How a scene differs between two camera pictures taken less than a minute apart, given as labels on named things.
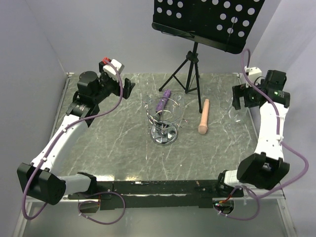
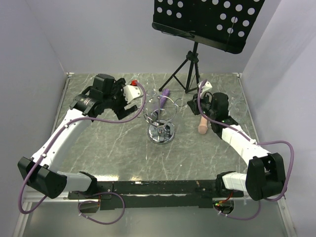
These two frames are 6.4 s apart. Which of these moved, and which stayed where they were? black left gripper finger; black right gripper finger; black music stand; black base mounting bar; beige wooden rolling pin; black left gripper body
Moved: black left gripper body; black right gripper finger; black left gripper finger
Stayed: black music stand; black base mounting bar; beige wooden rolling pin
